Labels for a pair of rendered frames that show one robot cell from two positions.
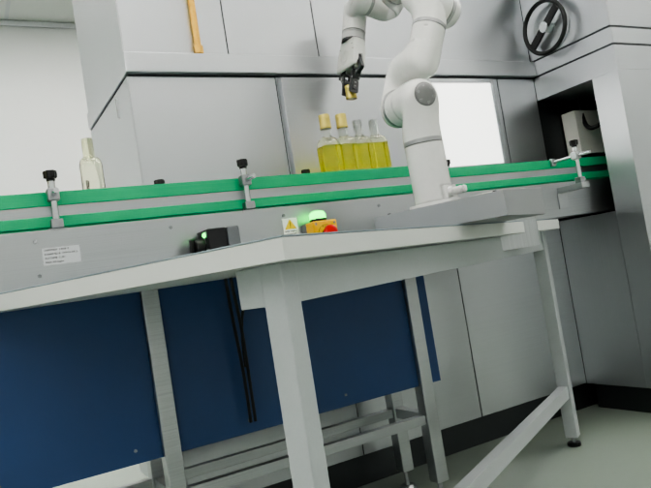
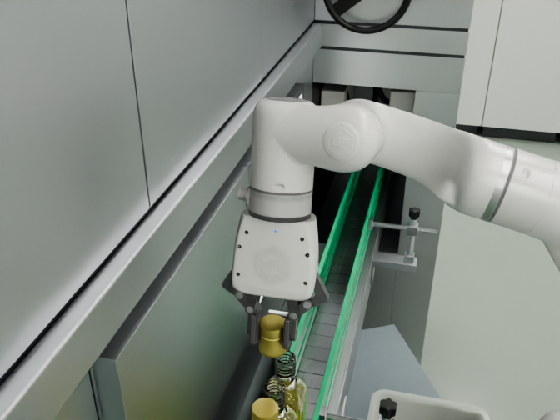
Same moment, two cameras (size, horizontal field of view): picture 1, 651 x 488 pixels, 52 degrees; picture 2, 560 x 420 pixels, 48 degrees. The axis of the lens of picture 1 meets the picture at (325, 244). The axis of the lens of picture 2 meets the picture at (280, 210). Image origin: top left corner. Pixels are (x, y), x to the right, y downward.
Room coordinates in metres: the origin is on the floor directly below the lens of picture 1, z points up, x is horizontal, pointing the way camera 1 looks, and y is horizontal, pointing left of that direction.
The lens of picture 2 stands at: (1.61, 0.29, 1.77)
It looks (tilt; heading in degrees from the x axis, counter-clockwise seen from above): 30 degrees down; 313
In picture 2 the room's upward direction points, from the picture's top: straight up
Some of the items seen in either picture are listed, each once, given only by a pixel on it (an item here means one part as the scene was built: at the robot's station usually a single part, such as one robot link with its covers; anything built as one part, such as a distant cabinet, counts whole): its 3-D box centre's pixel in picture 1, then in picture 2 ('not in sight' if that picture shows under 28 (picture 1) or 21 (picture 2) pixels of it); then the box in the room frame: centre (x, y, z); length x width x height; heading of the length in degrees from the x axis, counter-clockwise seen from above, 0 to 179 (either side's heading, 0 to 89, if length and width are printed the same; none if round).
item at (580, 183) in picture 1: (573, 173); (400, 247); (2.31, -0.89, 0.90); 0.17 x 0.05 x 0.23; 29
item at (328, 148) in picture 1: (332, 171); not in sight; (1.99, -0.06, 0.99); 0.06 x 0.06 x 0.21; 30
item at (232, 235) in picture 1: (219, 246); not in sight; (1.59, 0.25, 0.79); 0.08 x 0.08 x 0.08; 29
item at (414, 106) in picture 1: (415, 113); not in sight; (1.63, -0.27, 1.04); 0.13 x 0.10 x 0.16; 22
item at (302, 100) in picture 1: (402, 127); (239, 257); (2.30, -0.33, 1.15); 0.90 x 0.03 x 0.34; 119
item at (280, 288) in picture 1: (472, 389); not in sight; (1.62, -0.30, 0.36); 1.51 x 0.09 x 0.71; 148
